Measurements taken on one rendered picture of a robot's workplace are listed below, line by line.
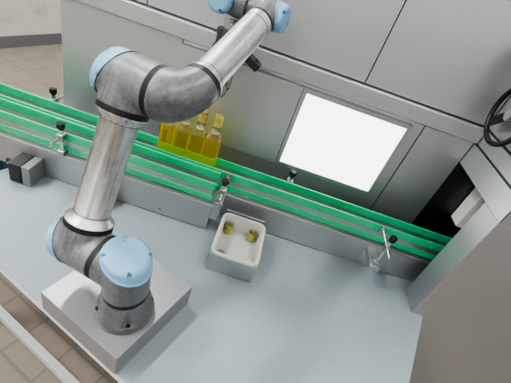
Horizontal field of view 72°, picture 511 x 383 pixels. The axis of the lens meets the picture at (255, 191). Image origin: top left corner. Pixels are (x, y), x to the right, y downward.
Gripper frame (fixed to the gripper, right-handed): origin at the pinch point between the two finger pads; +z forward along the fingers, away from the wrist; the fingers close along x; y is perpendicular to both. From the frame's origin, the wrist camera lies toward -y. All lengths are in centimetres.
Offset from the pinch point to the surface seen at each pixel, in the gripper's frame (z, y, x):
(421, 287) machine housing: 41, -94, 17
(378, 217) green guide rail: 31, -73, -4
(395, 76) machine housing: -20, -54, -16
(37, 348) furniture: 105, 40, 52
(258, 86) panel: -1.5, -9.4, -12.1
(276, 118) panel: 8.1, -19.8, -12.2
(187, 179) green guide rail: 30.8, 3.7, 13.8
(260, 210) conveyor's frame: 39.5, -25.9, 5.8
